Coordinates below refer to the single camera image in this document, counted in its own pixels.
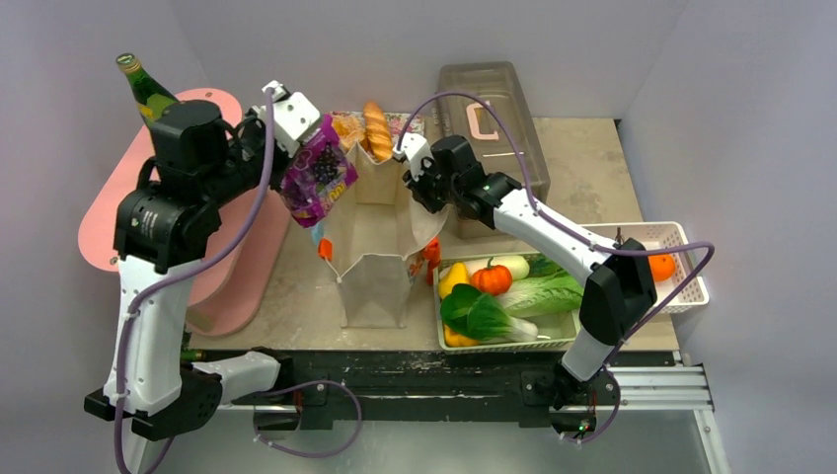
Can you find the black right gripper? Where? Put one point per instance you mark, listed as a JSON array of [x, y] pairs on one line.
[[422, 185]]

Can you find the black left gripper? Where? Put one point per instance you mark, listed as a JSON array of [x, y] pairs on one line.
[[282, 162]]

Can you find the bread baguette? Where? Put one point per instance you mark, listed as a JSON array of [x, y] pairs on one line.
[[378, 134]]

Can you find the purple candy packet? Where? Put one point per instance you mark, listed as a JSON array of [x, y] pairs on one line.
[[319, 175]]

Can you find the beige tote bag orange handles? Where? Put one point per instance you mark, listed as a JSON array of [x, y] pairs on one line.
[[378, 233]]

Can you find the yellow bell pepper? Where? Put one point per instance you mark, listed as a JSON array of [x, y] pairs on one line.
[[456, 274], [456, 340]]

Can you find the orange mini pumpkin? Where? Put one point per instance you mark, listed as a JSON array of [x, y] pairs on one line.
[[493, 279]]

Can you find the white daikon radish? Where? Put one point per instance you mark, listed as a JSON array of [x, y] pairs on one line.
[[521, 265]]

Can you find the green bok choy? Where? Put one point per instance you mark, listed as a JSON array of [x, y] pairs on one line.
[[479, 316]]

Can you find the napa cabbage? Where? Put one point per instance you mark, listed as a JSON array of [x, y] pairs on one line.
[[542, 295]]

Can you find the orange fruit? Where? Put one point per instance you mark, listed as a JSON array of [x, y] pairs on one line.
[[662, 267]]

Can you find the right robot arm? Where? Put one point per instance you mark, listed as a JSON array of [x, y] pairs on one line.
[[618, 288]]

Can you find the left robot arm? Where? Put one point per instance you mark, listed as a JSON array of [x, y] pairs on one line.
[[149, 383]]

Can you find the floral tray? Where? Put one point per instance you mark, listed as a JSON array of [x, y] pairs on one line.
[[397, 121]]

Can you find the grey transparent lidded box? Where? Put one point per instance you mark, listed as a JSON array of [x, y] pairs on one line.
[[497, 84]]

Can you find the green glass bottle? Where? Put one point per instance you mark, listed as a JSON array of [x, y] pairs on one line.
[[151, 98]]

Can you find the orange bundt cake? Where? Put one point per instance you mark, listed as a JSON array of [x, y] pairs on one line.
[[350, 130]]

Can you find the green plastic basket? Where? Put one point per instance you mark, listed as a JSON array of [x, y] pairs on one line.
[[556, 331]]

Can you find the white plastic basket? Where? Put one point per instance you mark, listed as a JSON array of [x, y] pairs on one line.
[[662, 235]]

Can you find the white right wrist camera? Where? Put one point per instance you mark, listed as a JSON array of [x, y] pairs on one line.
[[411, 148]]

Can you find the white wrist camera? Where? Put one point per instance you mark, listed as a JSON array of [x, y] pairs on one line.
[[411, 148], [294, 118]]

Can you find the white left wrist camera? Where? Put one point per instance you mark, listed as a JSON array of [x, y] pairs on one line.
[[294, 118]]

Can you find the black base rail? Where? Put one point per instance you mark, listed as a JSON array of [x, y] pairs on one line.
[[324, 418]]

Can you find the aluminium frame rail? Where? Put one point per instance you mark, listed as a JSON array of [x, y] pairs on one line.
[[660, 386]]

